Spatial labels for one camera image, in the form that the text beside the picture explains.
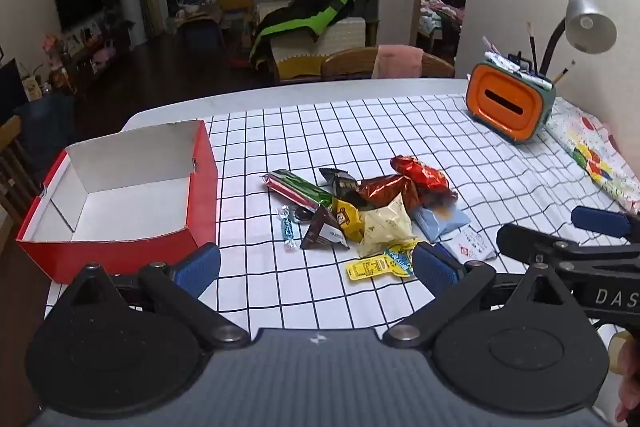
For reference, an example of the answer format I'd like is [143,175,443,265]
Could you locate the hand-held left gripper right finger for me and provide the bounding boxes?
[382,241,576,349]

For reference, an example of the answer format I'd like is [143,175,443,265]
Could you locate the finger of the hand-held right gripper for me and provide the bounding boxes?
[571,206,640,240]
[496,223,573,265]

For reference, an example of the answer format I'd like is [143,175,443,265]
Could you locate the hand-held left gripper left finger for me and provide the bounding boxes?
[66,243,252,350]

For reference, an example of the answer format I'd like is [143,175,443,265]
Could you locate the yellow cartoon jelly packet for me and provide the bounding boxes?
[346,243,418,282]

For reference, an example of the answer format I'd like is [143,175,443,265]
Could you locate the cream snack packet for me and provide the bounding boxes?
[357,194,418,258]

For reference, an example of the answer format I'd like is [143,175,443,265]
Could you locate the blue candy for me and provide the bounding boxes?
[277,205,299,253]

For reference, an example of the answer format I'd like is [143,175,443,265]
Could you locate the brown-orange foil snack packet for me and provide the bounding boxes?
[357,174,421,212]

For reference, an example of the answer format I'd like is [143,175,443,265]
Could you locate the red cardboard box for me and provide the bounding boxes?
[15,119,219,285]

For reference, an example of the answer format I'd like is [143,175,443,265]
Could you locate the yellow snack packet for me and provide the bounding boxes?
[331,198,366,243]

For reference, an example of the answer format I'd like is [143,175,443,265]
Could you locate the brown triangular snack packet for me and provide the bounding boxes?
[300,204,350,251]

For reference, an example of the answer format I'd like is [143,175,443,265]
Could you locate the green snack packet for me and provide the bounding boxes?
[261,169,333,210]

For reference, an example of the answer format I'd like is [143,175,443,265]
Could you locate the black candy packet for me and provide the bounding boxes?
[319,167,358,200]

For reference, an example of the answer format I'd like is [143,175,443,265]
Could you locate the person's right hand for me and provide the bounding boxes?
[607,331,640,415]

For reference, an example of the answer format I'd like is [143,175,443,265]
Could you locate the white sachet with red mark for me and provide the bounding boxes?
[442,227,496,263]

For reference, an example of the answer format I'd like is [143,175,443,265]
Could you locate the light blue snack packet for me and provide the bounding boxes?
[415,204,472,243]

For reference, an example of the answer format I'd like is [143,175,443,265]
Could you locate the colourful printed paper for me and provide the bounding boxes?
[545,99,640,215]

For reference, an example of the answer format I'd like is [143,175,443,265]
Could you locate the checkered white tablecloth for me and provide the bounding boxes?
[42,94,640,333]

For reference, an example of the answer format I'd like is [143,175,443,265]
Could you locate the red foil snack packet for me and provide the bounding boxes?
[390,155,458,202]

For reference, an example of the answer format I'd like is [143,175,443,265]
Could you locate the orange pen holder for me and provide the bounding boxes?
[465,52,557,145]

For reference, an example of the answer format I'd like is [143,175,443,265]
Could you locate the black paint brush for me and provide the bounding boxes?
[526,22,539,74]

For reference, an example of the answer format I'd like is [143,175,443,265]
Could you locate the grey desk lamp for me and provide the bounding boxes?
[537,0,617,78]

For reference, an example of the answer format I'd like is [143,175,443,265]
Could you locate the blue jeans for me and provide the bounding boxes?
[15,94,76,172]

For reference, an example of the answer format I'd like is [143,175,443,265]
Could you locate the wooden chair with black seat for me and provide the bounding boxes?
[0,114,46,228]

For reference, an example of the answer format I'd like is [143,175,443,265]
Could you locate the pink towel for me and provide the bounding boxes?
[372,44,425,80]

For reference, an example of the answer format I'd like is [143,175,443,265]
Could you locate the wooden chair with pink towel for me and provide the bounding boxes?
[320,47,456,82]

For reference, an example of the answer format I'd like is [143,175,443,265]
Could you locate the bed with clothes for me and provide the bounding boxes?
[417,0,467,58]

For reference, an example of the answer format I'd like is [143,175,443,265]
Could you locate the dark television stand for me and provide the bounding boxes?
[50,17,136,92]

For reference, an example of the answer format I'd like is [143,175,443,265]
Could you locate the sofa with cream cover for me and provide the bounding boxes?
[250,14,368,82]

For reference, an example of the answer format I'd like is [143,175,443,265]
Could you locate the low coffee table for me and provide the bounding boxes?
[167,4,223,28]

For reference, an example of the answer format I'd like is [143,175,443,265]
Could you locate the black and green jacket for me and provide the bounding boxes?
[250,0,376,68]

